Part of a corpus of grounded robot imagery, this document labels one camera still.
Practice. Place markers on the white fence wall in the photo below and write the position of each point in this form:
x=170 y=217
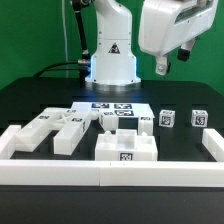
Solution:
x=214 y=143
x=115 y=173
x=7 y=142

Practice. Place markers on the small tagged cube right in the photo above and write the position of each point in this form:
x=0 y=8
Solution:
x=199 y=118

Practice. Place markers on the white left fence wall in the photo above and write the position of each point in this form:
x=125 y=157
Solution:
x=7 y=142

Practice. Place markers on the white tag base sheet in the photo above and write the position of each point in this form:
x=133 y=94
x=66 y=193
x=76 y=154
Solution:
x=132 y=110

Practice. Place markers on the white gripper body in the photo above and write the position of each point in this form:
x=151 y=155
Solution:
x=167 y=24

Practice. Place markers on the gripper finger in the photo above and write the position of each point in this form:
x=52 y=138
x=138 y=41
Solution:
x=185 y=50
x=162 y=65

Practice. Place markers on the white chair seat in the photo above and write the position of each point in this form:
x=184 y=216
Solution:
x=125 y=145

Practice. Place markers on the small tagged cube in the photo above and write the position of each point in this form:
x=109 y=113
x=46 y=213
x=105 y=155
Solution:
x=199 y=118
x=166 y=118

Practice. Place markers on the white right fence wall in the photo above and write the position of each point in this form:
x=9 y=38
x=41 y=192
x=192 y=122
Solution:
x=214 y=143

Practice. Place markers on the white chair back frame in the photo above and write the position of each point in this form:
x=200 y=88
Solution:
x=70 y=125

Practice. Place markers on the small tagged cube left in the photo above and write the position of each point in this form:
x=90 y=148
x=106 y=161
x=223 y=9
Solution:
x=166 y=118

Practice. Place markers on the white front fence wall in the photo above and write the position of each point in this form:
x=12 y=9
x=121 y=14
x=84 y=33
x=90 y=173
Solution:
x=115 y=173

